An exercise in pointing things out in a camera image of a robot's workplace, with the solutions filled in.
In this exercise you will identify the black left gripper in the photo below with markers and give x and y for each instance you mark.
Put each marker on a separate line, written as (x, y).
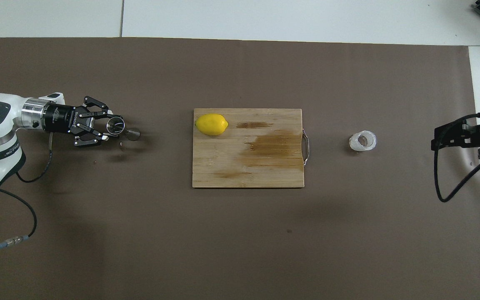
(63, 118)

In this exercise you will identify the steel jigger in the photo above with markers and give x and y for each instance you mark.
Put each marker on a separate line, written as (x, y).
(132, 134)

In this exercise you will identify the yellow lemon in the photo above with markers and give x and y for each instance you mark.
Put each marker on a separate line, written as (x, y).
(211, 124)

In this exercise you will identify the wooden cutting board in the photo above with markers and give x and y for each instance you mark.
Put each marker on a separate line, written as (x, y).
(223, 162)

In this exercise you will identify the brown table mat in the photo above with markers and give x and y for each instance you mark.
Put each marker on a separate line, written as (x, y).
(223, 241)

